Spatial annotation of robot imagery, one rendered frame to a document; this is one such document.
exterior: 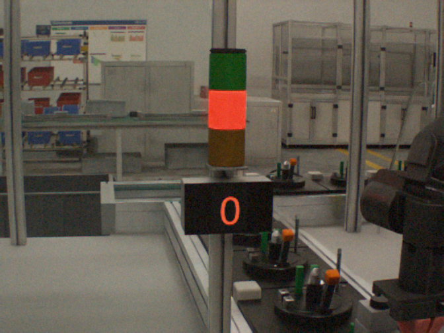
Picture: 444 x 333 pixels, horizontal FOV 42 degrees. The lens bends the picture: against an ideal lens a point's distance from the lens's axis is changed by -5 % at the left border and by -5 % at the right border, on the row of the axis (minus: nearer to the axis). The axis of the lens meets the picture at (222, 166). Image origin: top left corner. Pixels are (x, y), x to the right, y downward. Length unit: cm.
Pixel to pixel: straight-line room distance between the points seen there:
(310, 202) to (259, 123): 622
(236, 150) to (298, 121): 899
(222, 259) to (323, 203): 119
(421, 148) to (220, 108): 27
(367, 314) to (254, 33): 1071
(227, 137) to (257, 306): 40
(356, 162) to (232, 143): 117
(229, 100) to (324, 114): 912
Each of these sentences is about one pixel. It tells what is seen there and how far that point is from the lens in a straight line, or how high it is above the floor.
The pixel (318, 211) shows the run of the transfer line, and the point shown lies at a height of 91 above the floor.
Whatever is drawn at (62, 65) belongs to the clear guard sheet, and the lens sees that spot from 83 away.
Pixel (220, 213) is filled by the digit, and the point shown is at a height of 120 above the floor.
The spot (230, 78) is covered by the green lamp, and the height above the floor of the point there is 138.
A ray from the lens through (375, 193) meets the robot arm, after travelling 73.
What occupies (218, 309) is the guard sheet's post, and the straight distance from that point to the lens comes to 90.
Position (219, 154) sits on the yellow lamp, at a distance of 80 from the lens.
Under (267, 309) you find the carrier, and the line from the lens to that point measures 108.
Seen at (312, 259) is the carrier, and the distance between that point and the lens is 136.
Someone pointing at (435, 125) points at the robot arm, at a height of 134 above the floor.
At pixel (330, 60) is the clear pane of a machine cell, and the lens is 988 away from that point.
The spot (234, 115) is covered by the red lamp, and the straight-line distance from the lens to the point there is 79.
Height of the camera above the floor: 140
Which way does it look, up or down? 10 degrees down
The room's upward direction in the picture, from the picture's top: 1 degrees clockwise
